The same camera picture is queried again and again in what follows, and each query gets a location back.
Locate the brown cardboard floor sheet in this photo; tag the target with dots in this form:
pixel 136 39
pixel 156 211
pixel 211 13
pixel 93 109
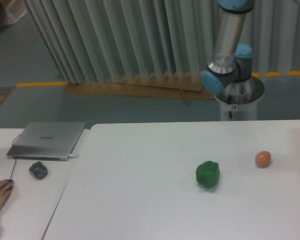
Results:
pixel 187 87

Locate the small black controller device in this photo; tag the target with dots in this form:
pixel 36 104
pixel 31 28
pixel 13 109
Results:
pixel 38 170

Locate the brown egg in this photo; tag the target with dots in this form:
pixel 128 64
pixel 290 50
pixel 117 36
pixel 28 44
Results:
pixel 263 159

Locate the green bell pepper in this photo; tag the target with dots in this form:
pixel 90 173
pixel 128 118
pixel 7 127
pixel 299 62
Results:
pixel 207 174

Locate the silver closed laptop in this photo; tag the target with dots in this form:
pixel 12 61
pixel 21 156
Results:
pixel 47 140

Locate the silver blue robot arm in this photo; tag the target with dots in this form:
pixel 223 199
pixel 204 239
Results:
pixel 227 40

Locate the pale green folding curtain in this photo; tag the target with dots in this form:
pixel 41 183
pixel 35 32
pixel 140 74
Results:
pixel 99 40

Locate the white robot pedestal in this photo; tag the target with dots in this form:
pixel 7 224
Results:
pixel 239 100

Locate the clear plastic bag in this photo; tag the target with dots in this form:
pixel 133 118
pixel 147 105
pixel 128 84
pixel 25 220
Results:
pixel 14 10

